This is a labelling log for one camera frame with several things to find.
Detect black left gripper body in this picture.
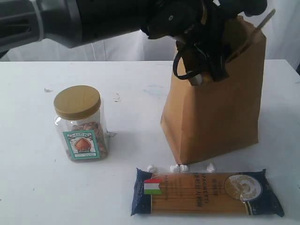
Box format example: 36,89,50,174
173,4,234,82

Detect white backdrop curtain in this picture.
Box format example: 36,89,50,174
1,0,300,68

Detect large brown paper bag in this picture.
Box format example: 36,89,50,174
161,16,266,164

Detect nut jar with gold lid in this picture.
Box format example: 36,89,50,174
53,85,109,162

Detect spaghetti packet dark blue ends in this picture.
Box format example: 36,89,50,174
131,169,285,217

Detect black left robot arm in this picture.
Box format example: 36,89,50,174
0,0,267,82

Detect yellow spice bottle white cap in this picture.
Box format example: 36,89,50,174
189,73,212,86

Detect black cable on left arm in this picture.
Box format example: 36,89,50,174
172,44,202,81

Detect small white paper scrap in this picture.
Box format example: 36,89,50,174
113,93,121,103

